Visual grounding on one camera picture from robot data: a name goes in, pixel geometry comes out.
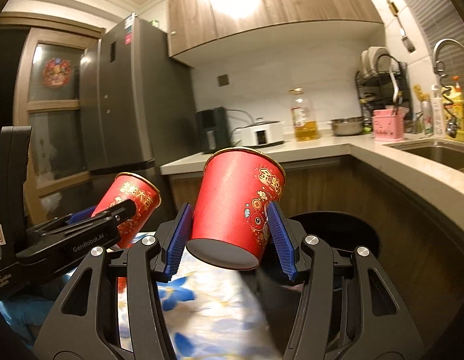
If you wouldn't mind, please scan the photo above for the black dish rack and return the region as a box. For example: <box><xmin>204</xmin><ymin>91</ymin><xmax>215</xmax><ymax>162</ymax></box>
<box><xmin>354</xmin><ymin>46</ymin><xmax>413</xmax><ymax>121</ymax></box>

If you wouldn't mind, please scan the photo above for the chrome faucet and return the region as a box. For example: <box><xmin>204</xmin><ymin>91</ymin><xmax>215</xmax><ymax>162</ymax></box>
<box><xmin>432</xmin><ymin>38</ymin><xmax>464</xmax><ymax>76</ymax></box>

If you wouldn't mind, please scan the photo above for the red printed paper cup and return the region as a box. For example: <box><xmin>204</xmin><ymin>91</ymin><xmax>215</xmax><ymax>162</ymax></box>
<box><xmin>186</xmin><ymin>146</ymin><xmax>287</xmax><ymax>271</ymax></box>
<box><xmin>91</xmin><ymin>172</ymin><xmax>162</xmax><ymax>250</ymax></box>

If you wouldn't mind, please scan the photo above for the grey refrigerator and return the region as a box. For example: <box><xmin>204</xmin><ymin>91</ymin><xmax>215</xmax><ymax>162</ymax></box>
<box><xmin>79</xmin><ymin>13</ymin><xmax>170</xmax><ymax>176</ymax></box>

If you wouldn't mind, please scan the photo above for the floral tablecloth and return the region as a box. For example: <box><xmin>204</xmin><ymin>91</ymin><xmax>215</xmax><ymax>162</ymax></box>
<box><xmin>115</xmin><ymin>232</ymin><xmax>290</xmax><ymax>360</ymax></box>

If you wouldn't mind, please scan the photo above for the steel sink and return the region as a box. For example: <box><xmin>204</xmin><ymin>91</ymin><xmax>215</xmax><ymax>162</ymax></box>
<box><xmin>384</xmin><ymin>139</ymin><xmax>464</xmax><ymax>175</ymax></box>

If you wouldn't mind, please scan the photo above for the steel bowl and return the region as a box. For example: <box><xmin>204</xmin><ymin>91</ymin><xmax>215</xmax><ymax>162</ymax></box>
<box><xmin>329</xmin><ymin>117</ymin><xmax>366</xmax><ymax>137</ymax></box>

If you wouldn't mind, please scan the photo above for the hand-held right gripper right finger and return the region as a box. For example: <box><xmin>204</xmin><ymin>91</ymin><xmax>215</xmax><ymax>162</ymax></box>
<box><xmin>266</xmin><ymin>201</ymin><xmax>424</xmax><ymax>360</ymax></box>

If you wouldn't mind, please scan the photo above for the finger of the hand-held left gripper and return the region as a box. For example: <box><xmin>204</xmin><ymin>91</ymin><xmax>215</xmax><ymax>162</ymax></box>
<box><xmin>27</xmin><ymin>205</ymin><xmax>106</xmax><ymax>238</ymax></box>
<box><xmin>16</xmin><ymin>199</ymin><xmax>138</xmax><ymax>283</ymax></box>

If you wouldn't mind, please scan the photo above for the yellow cleaner bottle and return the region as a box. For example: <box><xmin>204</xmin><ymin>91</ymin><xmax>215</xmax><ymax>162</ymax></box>
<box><xmin>443</xmin><ymin>76</ymin><xmax>464</xmax><ymax>143</ymax></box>

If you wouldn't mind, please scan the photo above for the person's left hand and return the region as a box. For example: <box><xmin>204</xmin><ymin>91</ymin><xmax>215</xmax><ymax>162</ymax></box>
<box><xmin>0</xmin><ymin>283</ymin><xmax>67</xmax><ymax>331</ymax></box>

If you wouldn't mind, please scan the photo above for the black round bin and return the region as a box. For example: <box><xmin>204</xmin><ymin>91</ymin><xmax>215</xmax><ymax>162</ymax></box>
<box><xmin>254</xmin><ymin>211</ymin><xmax>380</xmax><ymax>360</ymax></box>

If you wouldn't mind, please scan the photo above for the red round door decoration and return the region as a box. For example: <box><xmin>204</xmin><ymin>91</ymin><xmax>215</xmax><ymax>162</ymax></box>
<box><xmin>42</xmin><ymin>57</ymin><xmax>74</xmax><ymax>88</ymax></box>

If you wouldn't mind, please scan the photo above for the pink utensil holder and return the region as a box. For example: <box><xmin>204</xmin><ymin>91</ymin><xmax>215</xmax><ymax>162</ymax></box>
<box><xmin>371</xmin><ymin>109</ymin><xmax>406</xmax><ymax>143</ymax></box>

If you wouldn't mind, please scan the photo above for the hanging kitchen brush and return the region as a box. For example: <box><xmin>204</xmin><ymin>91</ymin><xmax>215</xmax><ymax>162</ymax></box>
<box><xmin>387</xmin><ymin>0</ymin><xmax>416</xmax><ymax>54</ymax></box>

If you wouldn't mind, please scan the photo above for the wooden kitchen counter cabinet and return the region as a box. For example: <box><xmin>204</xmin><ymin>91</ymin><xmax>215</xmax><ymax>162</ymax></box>
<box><xmin>159</xmin><ymin>133</ymin><xmax>464</xmax><ymax>353</ymax></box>

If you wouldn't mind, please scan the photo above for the metal can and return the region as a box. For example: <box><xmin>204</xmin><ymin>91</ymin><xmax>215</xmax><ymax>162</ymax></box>
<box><xmin>421</xmin><ymin>100</ymin><xmax>434</xmax><ymax>136</ymax></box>

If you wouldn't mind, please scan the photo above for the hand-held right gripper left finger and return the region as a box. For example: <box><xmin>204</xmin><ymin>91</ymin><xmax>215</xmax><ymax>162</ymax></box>
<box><xmin>33</xmin><ymin>202</ymin><xmax>194</xmax><ymax>360</ymax></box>

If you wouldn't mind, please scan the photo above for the white rice cooker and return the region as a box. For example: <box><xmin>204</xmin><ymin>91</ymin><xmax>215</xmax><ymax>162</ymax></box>
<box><xmin>231</xmin><ymin>118</ymin><xmax>286</xmax><ymax>148</ymax></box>

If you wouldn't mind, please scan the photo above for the wooden wall cabinet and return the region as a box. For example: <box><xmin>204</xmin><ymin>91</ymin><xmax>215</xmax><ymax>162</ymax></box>
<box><xmin>168</xmin><ymin>0</ymin><xmax>385</xmax><ymax>59</ymax></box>

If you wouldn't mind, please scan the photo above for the cooking oil bottle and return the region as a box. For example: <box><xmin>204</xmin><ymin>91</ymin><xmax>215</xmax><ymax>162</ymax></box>
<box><xmin>289</xmin><ymin>87</ymin><xmax>321</xmax><ymax>143</ymax></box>

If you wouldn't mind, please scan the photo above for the white detergent bottle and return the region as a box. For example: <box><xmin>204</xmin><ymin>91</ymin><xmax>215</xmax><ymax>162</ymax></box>
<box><xmin>430</xmin><ymin>84</ymin><xmax>446</xmax><ymax>138</ymax></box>

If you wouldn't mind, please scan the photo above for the wooden glass-panel door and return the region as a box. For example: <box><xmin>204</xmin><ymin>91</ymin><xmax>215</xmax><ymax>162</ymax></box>
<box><xmin>13</xmin><ymin>28</ymin><xmax>106</xmax><ymax>229</ymax></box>

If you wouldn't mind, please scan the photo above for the dark air fryer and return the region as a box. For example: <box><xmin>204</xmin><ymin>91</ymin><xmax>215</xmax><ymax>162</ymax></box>
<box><xmin>195</xmin><ymin>106</ymin><xmax>231</xmax><ymax>155</ymax></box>

